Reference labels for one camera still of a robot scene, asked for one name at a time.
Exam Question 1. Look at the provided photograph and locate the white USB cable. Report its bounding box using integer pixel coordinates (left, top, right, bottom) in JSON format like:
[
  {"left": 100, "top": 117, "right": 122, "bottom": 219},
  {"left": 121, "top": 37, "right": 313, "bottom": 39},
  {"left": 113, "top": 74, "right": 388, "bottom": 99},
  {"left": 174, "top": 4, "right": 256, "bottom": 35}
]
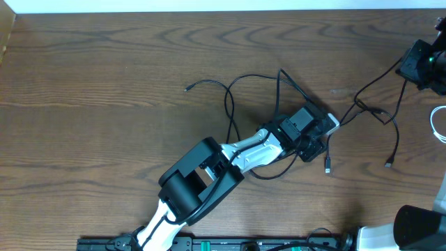
[{"left": 429, "top": 105, "right": 446, "bottom": 144}]

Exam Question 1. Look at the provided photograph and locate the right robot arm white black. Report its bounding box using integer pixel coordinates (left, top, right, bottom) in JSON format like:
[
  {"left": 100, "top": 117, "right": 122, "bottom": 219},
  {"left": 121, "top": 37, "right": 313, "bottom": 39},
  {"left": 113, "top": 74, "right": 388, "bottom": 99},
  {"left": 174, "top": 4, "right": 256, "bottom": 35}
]
[{"left": 355, "top": 17, "right": 445, "bottom": 250}]

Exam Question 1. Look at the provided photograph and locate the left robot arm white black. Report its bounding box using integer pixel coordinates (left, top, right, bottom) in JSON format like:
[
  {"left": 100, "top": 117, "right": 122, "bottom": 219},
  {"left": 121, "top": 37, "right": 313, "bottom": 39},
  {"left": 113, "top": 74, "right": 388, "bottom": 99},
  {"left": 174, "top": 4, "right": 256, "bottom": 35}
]
[{"left": 135, "top": 105, "right": 339, "bottom": 250}]

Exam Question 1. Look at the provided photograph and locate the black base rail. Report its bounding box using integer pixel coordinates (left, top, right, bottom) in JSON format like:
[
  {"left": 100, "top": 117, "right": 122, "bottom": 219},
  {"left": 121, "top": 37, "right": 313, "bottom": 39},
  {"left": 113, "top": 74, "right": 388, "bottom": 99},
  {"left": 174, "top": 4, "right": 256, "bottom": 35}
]
[{"left": 76, "top": 229, "right": 356, "bottom": 251}]

